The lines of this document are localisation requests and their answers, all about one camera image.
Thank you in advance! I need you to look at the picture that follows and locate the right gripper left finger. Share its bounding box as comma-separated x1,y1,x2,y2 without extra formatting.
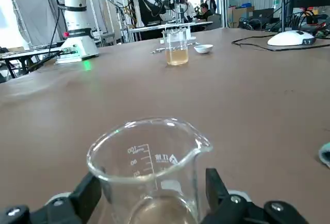
0,171,103,224

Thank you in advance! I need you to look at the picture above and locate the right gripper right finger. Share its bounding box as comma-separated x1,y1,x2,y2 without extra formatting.
201,167,310,224

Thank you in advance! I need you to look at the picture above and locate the white test tube rack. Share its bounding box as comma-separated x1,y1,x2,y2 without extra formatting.
177,23,197,45

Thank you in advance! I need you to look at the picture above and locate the white desk lamp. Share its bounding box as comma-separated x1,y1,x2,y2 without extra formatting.
267,0,317,46

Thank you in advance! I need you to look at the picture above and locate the person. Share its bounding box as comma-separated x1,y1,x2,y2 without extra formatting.
180,0,197,20
195,2,215,22
203,0,217,16

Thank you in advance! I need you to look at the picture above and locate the small white dish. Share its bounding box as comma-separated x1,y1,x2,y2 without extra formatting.
193,44,214,55

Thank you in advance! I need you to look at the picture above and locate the glass beaker with amber liquid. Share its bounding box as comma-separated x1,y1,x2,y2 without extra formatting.
161,28,190,66

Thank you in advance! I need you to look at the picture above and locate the black lamp cable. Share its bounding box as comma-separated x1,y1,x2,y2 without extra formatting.
231,35,330,52

